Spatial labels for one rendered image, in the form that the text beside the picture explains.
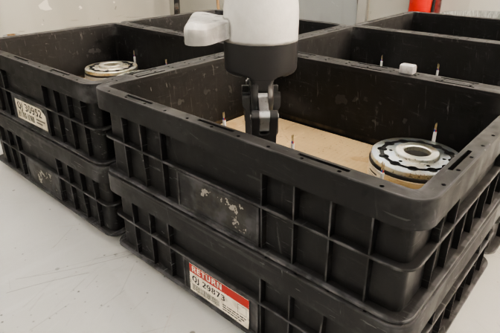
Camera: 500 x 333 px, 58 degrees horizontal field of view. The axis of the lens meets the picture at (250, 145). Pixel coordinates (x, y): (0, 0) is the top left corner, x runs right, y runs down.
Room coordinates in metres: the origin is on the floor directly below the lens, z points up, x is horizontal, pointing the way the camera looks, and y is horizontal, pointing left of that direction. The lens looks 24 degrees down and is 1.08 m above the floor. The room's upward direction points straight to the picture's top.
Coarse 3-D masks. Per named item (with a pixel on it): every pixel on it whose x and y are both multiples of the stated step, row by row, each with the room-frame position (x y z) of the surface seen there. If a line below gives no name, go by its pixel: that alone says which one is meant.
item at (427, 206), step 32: (192, 64) 0.61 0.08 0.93; (320, 64) 0.63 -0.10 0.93; (352, 64) 0.61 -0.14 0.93; (128, 96) 0.47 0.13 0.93; (160, 128) 0.42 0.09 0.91; (192, 128) 0.38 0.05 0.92; (224, 128) 0.37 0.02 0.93; (256, 160) 0.33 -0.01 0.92; (288, 160) 0.31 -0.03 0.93; (320, 160) 0.30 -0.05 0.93; (480, 160) 0.32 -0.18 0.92; (320, 192) 0.29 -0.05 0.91; (352, 192) 0.27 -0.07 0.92; (384, 192) 0.26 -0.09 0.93; (416, 192) 0.26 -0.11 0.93; (448, 192) 0.26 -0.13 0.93; (416, 224) 0.25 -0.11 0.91
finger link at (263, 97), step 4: (260, 96) 0.42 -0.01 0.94; (264, 96) 0.42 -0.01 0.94; (260, 100) 0.41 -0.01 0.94; (264, 100) 0.41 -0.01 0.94; (260, 104) 0.41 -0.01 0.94; (264, 104) 0.41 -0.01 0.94; (268, 104) 0.41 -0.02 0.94; (260, 108) 0.40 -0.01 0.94; (264, 108) 0.40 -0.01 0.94; (268, 108) 0.40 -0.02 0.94; (260, 112) 0.39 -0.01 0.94; (264, 112) 0.39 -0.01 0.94; (268, 112) 0.39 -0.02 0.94; (260, 116) 0.39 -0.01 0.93; (264, 116) 0.39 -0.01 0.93; (268, 116) 0.39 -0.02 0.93; (260, 120) 0.39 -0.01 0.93; (264, 120) 0.39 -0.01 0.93; (268, 120) 0.39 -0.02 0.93; (260, 124) 0.39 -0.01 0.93; (264, 124) 0.39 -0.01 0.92; (268, 124) 0.39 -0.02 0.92; (260, 128) 0.39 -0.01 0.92; (264, 128) 0.39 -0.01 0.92; (268, 128) 0.39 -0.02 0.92
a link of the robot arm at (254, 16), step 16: (224, 0) 0.45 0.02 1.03; (240, 0) 0.43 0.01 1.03; (256, 0) 0.42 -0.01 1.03; (272, 0) 0.42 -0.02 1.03; (288, 0) 0.43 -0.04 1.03; (192, 16) 0.46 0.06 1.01; (208, 16) 0.47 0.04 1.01; (224, 16) 0.45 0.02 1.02; (240, 16) 0.43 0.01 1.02; (256, 16) 0.42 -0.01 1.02; (272, 16) 0.42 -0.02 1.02; (288, 16) 0.43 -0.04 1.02; (192, 32) 0.41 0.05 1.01; (208, 32) 0.41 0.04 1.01; (224, 32) 0.43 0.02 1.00; (240, 32) 0.43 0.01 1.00; (256, 32) 0.42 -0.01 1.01; (272, 32) 0.42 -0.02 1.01; (288, 32) 0.43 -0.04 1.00
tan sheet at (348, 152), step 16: (240, 128) 0.62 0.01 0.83; (288, 128) 0.62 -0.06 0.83; (304, 128) 0.62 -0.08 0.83; (288, 144) 0.56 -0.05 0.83; (304, 144) 0.56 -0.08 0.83; (320, 144) 0.56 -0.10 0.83; (336, 144) 0.56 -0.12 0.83; (352, 144) 0.56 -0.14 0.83; (368, 144) 0.56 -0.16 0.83; (336, 160) 0.51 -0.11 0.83; (352, 160) 0.51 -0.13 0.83
